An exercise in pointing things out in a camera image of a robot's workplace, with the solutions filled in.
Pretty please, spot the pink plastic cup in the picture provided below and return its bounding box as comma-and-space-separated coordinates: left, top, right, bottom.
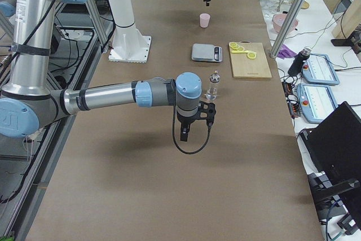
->
199, 13, 211, 28

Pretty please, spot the glass sauce dispenser bottle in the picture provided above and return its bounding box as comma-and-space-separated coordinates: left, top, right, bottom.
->
205, 70, 221, 100

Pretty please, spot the digital kitchen scale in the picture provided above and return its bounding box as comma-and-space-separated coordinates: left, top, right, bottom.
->
191, 43, 223, 63

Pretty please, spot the yellow plastic knife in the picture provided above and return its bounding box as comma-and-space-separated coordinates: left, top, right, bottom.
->
231, 50, 257, 55

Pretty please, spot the pink bowl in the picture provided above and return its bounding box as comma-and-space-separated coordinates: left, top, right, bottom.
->
272, 14, 299, 33

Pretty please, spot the lemon slice front single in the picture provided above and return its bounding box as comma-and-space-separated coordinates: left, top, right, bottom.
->
246, 51, 257, 59

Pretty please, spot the bamboo cutting board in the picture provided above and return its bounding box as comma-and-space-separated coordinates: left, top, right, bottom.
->
228, 42, 272, 79

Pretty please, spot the purple cloth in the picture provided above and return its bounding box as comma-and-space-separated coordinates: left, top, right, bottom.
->
277, 44, 297, 59

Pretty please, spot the black water bottle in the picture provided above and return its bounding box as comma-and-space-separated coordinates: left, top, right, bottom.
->
288, 46, 311, 76

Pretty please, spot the far teach pendant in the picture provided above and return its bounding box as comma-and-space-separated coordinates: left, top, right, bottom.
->
302, 54, 340, 86

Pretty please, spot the teach pendant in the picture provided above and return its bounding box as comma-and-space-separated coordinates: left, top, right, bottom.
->
302, 54, 340, 86
296, 84, 338, 124

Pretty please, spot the near teach pendant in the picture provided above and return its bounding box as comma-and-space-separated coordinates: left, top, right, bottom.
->
296, 84, 338, 124

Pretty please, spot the black monitor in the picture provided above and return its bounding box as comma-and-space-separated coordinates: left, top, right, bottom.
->
301, 102, 360, 227

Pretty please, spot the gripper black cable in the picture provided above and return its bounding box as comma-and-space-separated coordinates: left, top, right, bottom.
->
171, 77, 212, 155

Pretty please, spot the gripper camera mount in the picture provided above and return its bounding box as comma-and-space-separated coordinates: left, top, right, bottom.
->
192, 101, 216, 128

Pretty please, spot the white metal mount base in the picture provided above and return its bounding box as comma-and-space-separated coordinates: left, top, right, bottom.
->
108, 0, 152, 63

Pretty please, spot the aluminium frame post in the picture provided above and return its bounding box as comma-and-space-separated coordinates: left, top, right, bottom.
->
270, 0, 304, 59

